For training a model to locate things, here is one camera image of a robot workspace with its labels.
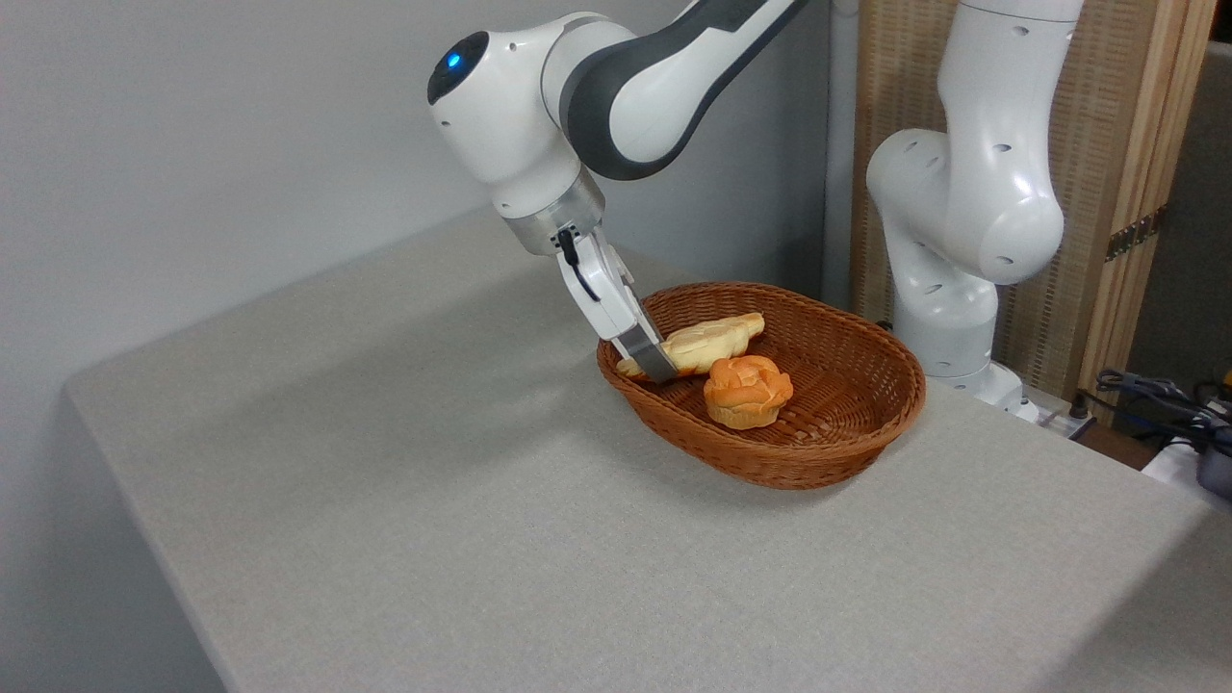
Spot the wooden woven folding screen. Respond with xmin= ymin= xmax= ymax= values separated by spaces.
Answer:
xmin=850 ymin=0 xmax=1219 ymax=426

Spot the round orange bread roll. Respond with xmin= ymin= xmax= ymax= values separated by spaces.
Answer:
xmin=703 ymin=354 xmax=795 ymax=430

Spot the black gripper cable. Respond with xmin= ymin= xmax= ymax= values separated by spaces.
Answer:
xmin=557 ymin=227 xmax=601 ymax=302

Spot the grey fabric tablecloth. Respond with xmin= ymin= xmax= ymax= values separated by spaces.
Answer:
xmin=65 ymin=207 xmax=1232 ymax=693

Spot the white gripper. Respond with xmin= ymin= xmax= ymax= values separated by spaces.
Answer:
xmin=555 ymin=225 xmax=679 ymax=384

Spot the brown wicker basket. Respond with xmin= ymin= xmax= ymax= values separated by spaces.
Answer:
xmin=596 ymin=281 xmax=927 ymax=492

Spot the grey cable bundle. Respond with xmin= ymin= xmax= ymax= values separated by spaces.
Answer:
xmin=1095 ymin=369 xmax=1232 ymax=455

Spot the metal screen hinge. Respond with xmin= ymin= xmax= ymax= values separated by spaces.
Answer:
xmin=1105 ymin=206 xmax=1168 ymax=263

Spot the long pale braided bread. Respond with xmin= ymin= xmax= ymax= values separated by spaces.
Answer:
xmin=618 ymin=312 xmax=766 ymax=382

